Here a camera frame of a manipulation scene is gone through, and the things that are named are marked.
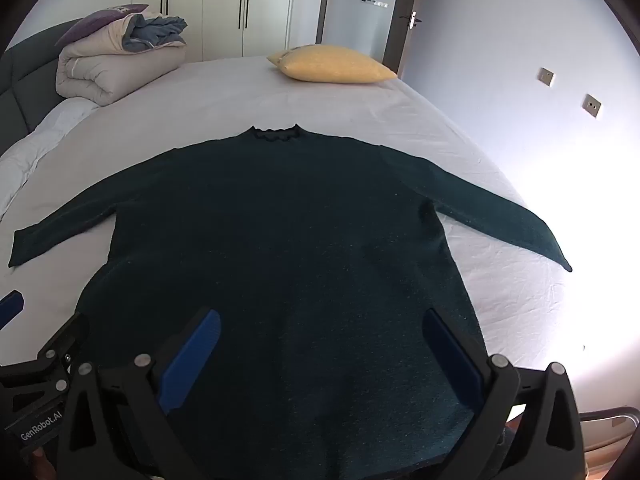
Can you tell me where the dark grey padded headboard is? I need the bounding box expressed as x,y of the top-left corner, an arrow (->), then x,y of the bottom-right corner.
0,19 -> 83,156

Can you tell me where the bed with white sheet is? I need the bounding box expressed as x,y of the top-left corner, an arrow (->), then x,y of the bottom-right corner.
0,54 -> 601,480

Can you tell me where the yellow pillow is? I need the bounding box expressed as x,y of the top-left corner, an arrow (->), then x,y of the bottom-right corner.
266,45 -> 398,84

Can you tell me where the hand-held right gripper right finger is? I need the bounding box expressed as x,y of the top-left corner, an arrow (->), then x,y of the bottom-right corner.
422,307 -> 586,480

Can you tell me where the grey metal bar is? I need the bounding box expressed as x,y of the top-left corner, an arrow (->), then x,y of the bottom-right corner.
579,404 -> 640,461

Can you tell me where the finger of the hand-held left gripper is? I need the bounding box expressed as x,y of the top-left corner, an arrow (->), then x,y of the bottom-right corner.
0,290 -> 25,331
37,312 -> 91,367

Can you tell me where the white wardrobe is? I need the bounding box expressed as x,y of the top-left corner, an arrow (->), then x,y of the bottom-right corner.
131,0 -> 331,61

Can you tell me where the purple pillow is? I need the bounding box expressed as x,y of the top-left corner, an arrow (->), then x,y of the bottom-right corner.
55,4 -> 150,47

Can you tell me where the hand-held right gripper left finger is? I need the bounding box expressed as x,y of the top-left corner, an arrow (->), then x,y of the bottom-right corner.
55,307 -> 223,480

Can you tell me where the dark green sweater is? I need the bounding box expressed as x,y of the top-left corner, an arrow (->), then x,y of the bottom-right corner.
8,124 -> 574,480

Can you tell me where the blue-grey crumpled cloth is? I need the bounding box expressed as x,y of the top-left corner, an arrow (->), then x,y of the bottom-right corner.
122,14 -> 188,52

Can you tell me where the folded beige duvet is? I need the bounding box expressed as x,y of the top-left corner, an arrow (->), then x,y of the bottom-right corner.
55,10 -> 187,107

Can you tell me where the dark brown door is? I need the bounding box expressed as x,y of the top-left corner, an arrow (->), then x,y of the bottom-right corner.
385,0 -> 425,79

